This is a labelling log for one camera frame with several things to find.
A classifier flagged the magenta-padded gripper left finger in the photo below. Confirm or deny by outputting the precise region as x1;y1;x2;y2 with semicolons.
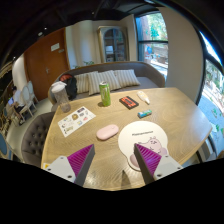
44;143;96;187

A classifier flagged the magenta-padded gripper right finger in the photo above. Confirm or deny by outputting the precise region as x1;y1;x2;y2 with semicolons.
133;143;184;185

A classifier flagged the pink computer mouse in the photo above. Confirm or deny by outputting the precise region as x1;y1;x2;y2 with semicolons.
96;124;120;141

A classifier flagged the grey tufted chair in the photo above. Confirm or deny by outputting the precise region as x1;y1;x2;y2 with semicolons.
20;111;56;168

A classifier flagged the white sticker sheet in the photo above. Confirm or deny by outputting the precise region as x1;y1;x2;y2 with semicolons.
57;106;97;138

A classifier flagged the small green blue pack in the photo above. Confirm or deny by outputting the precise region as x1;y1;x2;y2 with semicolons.
137;109;153;119

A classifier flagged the blue oval-back chair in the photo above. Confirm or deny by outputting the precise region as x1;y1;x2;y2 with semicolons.
0;132;12;160

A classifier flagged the clear plastic shaker cup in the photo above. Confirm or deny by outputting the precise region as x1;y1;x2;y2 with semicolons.
50;81;72;114

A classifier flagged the white tube orange label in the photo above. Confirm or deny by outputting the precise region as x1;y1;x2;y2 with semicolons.
136;90;151;105

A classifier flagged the black box orange print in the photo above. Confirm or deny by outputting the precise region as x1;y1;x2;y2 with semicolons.
118;95;140;111

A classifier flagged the person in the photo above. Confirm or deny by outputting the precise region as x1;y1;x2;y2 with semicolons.
6;86;28;126

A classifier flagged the black backpack orange trim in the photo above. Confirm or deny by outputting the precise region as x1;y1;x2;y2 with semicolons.
59;73;78;101

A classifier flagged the green drink can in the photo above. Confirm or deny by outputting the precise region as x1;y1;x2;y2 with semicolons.
98;81;112;108

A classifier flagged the striped beige pillow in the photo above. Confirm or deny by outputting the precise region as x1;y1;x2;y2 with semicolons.
113;68;142;89
87;69;122;96
73;70;99;95

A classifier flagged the grey curved sofa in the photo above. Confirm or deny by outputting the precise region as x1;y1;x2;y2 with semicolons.
47;60;166;106

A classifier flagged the brown wooden door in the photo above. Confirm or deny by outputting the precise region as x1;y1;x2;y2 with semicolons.
23;27;71;102

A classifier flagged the arched glass door cabinet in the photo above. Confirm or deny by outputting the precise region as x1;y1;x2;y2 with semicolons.
97;25;130;64

